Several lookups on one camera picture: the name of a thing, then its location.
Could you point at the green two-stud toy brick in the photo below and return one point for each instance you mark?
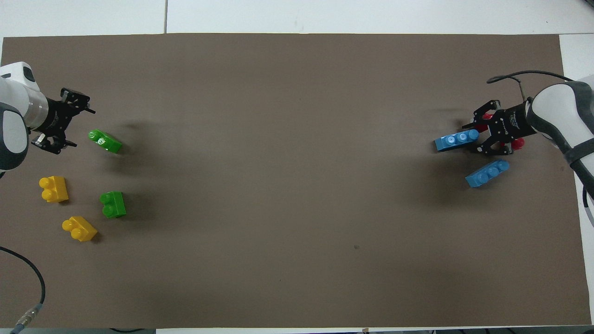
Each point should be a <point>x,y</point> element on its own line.
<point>115,204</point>
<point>107,142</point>

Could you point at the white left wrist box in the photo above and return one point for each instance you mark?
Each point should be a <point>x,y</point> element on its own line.
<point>14,72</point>

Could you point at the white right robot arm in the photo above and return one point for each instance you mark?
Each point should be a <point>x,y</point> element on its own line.
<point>557,106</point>

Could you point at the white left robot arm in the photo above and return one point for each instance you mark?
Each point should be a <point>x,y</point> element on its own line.
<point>14,134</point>

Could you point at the yellow two-stud toy brick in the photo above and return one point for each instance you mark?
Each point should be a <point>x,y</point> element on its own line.
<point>82,229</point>
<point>55,189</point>

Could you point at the blue three-stud toy brick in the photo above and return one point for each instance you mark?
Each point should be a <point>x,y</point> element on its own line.
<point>487,173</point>
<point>455,140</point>

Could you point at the red single-stud toy brick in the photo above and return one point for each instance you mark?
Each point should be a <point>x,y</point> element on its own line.
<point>485,116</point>
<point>519,143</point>

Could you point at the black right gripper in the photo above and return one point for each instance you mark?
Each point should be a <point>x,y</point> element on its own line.
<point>513,121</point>

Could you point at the brown table mat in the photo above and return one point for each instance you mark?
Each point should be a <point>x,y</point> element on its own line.
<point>297,208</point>

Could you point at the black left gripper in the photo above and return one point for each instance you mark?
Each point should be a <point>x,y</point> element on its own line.
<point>58,118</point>

